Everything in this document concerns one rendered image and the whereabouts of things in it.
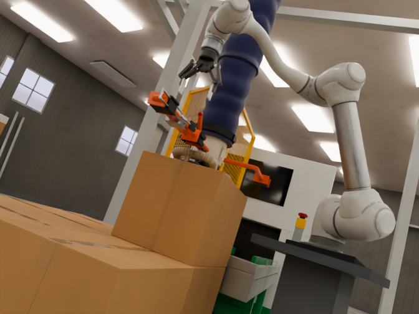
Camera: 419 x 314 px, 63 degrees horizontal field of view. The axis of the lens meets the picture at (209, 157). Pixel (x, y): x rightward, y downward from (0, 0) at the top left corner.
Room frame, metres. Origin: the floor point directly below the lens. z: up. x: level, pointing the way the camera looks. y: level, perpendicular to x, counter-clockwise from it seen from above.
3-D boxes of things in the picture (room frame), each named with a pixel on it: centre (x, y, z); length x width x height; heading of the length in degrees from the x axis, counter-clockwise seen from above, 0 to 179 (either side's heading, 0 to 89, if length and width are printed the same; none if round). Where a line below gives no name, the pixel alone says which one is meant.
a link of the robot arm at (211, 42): (1.37, 0.15, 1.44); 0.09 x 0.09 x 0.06
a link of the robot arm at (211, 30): (1.36, 0.14, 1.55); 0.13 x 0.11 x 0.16; 16
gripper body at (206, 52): (1.37, 0.15, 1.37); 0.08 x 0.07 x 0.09; 70
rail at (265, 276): (3.09, -0.81, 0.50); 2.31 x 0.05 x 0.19; 161
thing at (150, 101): (1.20, 0.23, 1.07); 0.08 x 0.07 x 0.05; 160
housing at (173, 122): (1.33, 0.18, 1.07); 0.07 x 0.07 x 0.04; 70
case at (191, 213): (1.75, 0.01, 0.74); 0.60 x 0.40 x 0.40; 159
